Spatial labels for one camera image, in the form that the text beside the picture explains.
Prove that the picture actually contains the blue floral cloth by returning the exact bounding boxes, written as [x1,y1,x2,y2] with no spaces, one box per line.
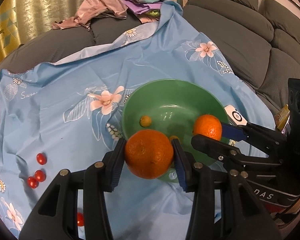
[0,1,275,237]

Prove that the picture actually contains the grey sofa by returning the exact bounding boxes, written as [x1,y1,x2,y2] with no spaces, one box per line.
[0,0,300,112]

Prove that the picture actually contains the red cherry tomato hidden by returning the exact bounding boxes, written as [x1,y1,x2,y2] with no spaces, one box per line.
[27,176,38,189]

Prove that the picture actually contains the white remote device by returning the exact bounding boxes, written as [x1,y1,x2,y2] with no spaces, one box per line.
[224,105,248,126]

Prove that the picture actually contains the red cherry tomato front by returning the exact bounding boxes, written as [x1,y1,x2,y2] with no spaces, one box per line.
[77,212,85,227]

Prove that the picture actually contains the tan longan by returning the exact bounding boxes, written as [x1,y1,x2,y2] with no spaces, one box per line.
[169,135,182,144]
[140,115,152,127]

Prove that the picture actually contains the yellow snack box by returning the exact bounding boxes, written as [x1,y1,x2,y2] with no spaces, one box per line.
[274,104,290,131]

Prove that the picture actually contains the pink clothes pile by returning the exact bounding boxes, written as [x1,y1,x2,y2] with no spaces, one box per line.
[51,0,128,30]

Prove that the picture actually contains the red cherry tomato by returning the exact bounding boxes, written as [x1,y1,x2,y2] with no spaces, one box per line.
[34,170,46,183]
[77,212,85,227]
[36,153,47,165]

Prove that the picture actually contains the green plastic bowl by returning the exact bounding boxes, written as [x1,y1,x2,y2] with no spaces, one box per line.
[121,80,228,180]

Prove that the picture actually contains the orange tangerine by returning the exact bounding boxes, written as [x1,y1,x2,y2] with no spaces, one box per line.
[192,114,222,141]
[125,129,173,179]

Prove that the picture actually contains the purple folded clothes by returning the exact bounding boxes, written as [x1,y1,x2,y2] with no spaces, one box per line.
[118,0,180,25]

